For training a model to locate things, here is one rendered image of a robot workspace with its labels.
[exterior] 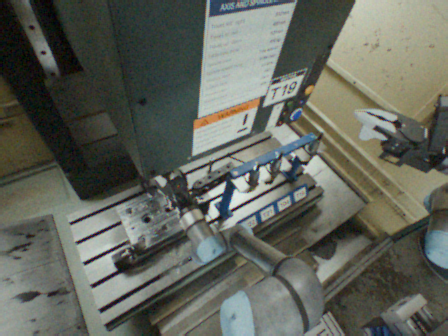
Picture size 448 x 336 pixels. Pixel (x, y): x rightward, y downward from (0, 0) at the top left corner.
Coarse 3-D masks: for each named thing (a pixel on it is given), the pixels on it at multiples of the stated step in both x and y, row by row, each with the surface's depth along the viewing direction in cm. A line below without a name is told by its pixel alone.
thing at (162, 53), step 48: (96, 0) 29; (144, 0) 28; (192, 0) 31; (336, 0) 45; (96, 48) 41; (144, 48) 32; (192, 48) 36; (288, 48) 47; (144, 96) 38; (192, 96) 43; (144, 144) 45; (192, 144) 53
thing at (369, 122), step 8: (360, 112) 59; (360, 120) 59; (368, 120) 58; (376, 120) 58; (368, 128) 59; (392, 128) 57; (360, 136) 61; (368, 136) 60; (376, 136) 59; (384, 136) 59
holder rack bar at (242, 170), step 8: (304, 136) 119; (312, 136) 120; (288, 144) 115; (296, 144) 116; (304, 144) 117; (272, 152) 111; (288, 152) 113; (256, 160) 108; (264, 160) 108; (272, 160) 110; (240, 168) 104; (248, 168) 105; (232, 176) 102
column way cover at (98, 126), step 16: (48, 80) 94; (64, 80) 95; (80, 80) 96; (64, 96) 98; (80, 96) 101; (96, 96) 105; (64, 112) 102; (80, 112) 106; (96, 112) 110; (80, 128) 113; (96, 128) 117; (112, 128) 122; (80, 144) 119; (96, 144) 125; (112, 144) 131; (96, 160) 133
